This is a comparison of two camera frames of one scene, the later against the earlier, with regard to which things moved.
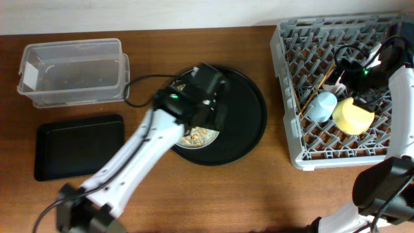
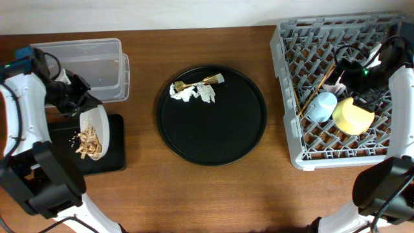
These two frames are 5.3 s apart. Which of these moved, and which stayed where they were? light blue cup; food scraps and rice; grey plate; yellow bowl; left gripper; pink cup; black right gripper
Moved: food scraps and rice; grey plate; left gripper
Stayed: pink cup; black right gripper; yellow bowl; light blue cup
